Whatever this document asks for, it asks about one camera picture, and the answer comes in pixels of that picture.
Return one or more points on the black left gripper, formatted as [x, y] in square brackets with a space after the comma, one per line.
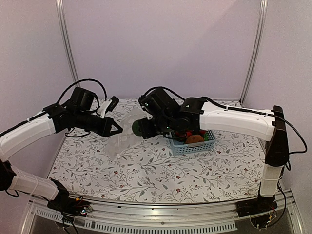
[105, 130]

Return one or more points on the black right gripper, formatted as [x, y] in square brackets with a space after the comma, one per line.
[145, 130]

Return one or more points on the green bell pepper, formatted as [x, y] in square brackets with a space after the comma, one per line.
[136, 128]

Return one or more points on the green leafy vegetable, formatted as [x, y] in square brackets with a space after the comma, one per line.
[208, 136]

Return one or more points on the floral patterned tablecloth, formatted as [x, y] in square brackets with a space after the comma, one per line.
[149, 172]

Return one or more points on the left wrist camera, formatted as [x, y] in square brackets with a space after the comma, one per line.
[107, 106]

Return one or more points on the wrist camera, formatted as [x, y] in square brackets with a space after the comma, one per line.
[107, 106]
[145, 106]

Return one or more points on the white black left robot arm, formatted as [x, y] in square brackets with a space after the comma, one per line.
[75, 113]

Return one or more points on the clear zip top bag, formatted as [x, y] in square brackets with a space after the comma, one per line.
[117, 144]

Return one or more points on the left aluminium frame post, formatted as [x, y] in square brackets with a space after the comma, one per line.
[66, 39]

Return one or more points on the red cherry tomato cluster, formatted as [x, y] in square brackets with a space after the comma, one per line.
[188, 133]

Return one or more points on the aluminium front rail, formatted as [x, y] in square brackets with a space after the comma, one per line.
[116, 217]

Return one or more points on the right aluminium frame post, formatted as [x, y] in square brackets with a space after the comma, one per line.
[255, 51]

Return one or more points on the aluminium frame post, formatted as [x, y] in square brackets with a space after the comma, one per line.
[255, 51]
[66, 39]

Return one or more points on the light blue plastic basket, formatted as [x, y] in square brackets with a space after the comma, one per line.
[179, 147]

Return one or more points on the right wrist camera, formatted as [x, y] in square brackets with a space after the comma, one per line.
[145, 106]

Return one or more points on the brown potato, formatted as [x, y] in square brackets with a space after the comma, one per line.
[194, 139]

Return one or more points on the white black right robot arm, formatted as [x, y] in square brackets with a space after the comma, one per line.
[165, 115]

